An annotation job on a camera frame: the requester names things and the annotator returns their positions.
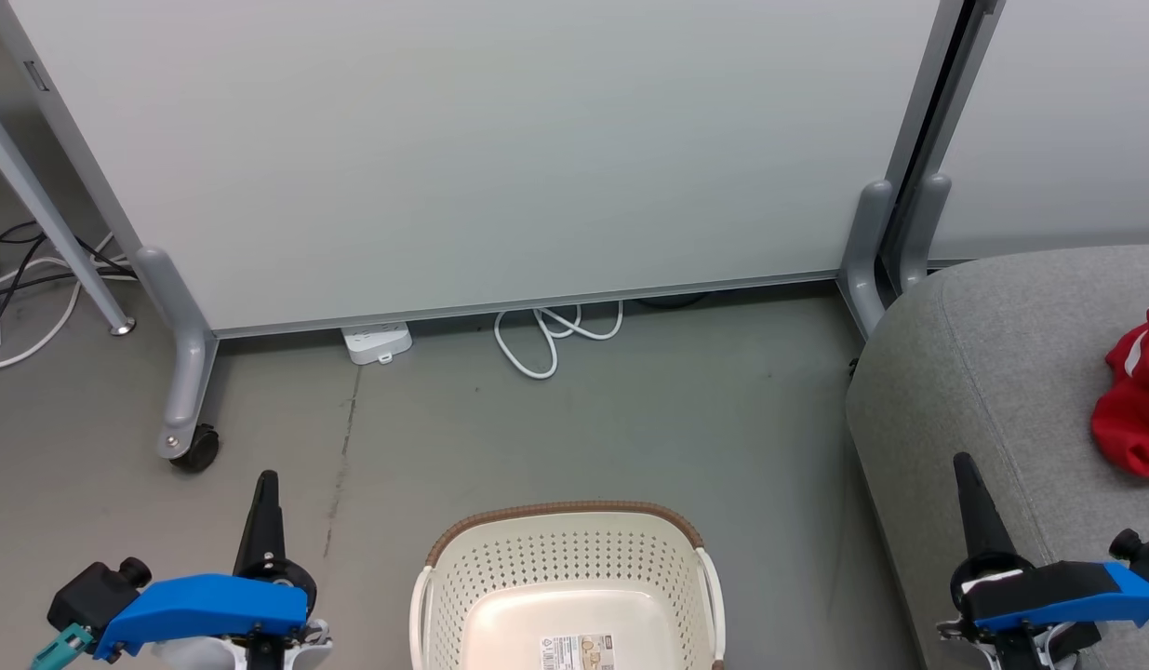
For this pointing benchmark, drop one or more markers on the narrow white partition panel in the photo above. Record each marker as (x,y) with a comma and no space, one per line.
(1067,121)

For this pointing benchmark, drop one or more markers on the printed basket label sticker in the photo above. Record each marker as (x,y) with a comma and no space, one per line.
(577,653)

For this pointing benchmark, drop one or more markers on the slanted grey table leg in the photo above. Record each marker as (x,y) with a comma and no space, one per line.
(44,214)

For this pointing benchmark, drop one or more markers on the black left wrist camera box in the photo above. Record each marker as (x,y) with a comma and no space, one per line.
(90,596)

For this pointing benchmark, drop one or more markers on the grey partition foot leg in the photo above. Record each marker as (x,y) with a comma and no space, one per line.
(188,363)
(867,242)
(920,233)

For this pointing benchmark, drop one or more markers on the large red garment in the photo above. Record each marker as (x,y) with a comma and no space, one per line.
(1137,428)

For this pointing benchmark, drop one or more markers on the left gripper blue housing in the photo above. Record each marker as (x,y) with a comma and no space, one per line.
(202,605)

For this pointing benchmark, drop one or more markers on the large black caster wheel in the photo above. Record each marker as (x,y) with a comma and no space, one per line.
(200,448)

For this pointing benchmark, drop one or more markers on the cream perforated laundry basket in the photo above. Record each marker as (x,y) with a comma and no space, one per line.
(574,568)

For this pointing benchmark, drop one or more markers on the wide white partition panel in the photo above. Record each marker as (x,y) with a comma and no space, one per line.
(490,149)

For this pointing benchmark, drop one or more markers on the white power strip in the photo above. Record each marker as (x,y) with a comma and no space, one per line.
(379,341)

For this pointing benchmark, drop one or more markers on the grey fabric sofa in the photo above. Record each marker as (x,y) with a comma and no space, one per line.
(1002,372)

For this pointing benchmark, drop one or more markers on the right gripper blue housing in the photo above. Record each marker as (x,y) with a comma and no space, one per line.
(1048,596)

